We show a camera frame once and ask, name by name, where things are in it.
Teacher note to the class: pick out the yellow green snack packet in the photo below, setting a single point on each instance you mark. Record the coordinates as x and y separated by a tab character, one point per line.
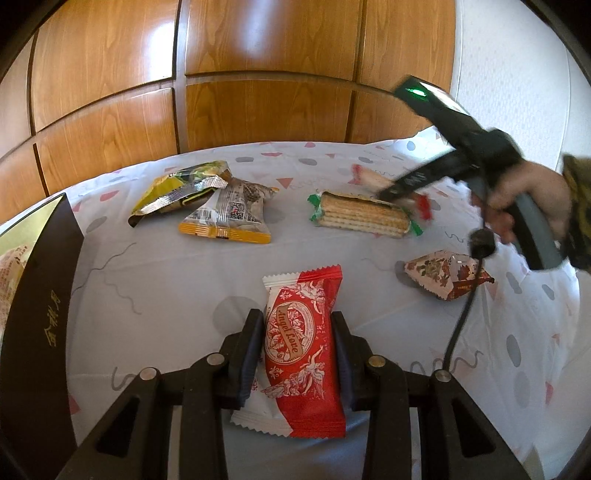
157	194

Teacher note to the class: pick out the floral snack packet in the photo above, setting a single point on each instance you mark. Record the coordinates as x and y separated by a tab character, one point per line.
438	272

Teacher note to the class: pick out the gold tin box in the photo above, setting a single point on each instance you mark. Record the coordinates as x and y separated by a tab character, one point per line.
41	323

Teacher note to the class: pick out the person's right forearm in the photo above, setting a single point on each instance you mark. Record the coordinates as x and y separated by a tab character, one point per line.
579	212

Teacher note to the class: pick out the patterned white tablecloth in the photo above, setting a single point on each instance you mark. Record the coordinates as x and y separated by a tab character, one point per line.
184	286

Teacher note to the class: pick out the clear cake packet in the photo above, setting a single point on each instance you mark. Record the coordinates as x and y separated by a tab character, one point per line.
11	277

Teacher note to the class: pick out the green ended wafer packet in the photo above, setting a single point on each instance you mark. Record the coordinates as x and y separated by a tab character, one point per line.
360	214

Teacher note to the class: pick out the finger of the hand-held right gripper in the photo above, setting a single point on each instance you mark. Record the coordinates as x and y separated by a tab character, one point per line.
420	177

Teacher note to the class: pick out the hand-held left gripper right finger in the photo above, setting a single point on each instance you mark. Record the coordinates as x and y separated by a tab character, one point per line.
346	364

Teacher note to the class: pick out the person's right hand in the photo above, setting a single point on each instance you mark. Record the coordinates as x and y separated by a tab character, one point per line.
545	189

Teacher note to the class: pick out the red ended snack packet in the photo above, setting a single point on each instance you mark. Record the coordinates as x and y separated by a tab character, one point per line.
364	174

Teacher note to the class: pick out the wooden wardrobe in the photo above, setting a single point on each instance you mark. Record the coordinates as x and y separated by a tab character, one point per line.
254	41

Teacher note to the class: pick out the red white snack packet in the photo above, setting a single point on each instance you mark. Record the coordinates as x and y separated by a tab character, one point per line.
295	332

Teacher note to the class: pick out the orange clear snack packet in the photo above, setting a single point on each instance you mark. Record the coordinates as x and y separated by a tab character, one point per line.
231	212

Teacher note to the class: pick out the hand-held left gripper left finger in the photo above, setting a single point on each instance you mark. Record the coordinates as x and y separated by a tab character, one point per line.
244	355

